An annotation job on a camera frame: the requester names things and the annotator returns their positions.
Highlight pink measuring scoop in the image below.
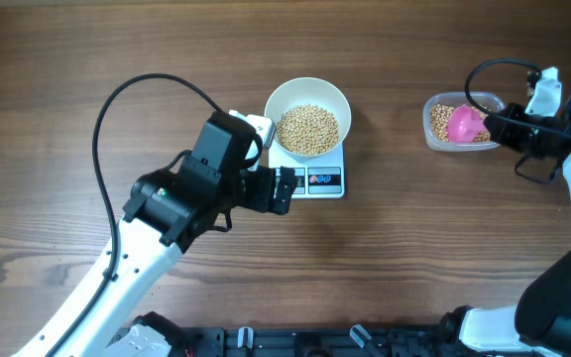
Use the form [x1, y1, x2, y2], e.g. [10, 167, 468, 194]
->
[447, 105, 487, 144]

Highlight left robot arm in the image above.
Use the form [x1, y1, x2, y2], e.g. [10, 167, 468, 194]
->
[18, 111, 295, 356]

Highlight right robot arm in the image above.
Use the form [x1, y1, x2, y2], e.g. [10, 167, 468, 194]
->
[432, 65, 571, 356]

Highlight white digital kitchen scale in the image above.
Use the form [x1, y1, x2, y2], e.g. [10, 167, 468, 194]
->
[269, 143, 346, 199]

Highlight soybeans in bowl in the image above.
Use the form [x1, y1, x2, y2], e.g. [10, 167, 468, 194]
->
[277, 104, 339, 156]

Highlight white bowl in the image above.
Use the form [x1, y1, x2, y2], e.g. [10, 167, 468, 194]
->
[264, 77, 352, 151]

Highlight clear plastic container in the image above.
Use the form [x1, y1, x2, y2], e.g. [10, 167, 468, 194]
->
[422, 92, 498, 152]

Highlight yellow soybeans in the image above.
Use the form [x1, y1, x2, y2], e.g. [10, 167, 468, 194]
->
[429, 104, 491, 143]

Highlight right black cable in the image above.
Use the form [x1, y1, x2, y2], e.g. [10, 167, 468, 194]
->
[464, 58, 571, 158]

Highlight black cable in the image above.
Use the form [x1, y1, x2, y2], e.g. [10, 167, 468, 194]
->
[464, 58, 571, 158]
[42, 72, 225, 357]

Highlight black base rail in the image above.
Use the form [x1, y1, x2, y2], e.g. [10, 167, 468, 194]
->
[111, 324, 465, 357]

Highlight left black cable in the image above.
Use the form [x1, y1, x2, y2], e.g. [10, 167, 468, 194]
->
[42, 72, 225, 357]

